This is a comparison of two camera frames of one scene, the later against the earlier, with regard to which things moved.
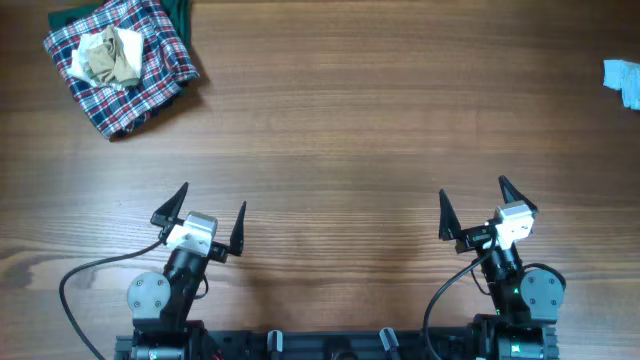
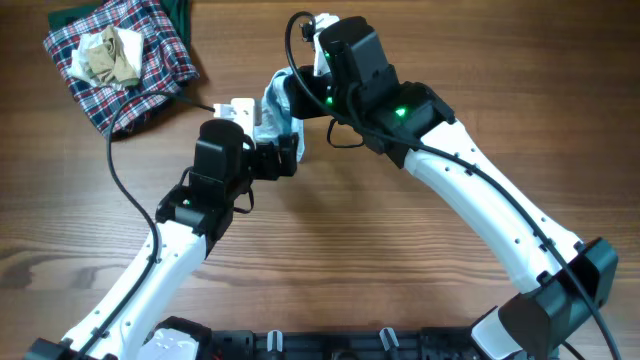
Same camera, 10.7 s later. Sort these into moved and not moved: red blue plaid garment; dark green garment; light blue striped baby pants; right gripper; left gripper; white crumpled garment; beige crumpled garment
Moved: left gripper; light blue striped baby pants; right gripper
Not moved: white crumpled garment; beige crumpled garment; red blue plaid garment; dark green garment
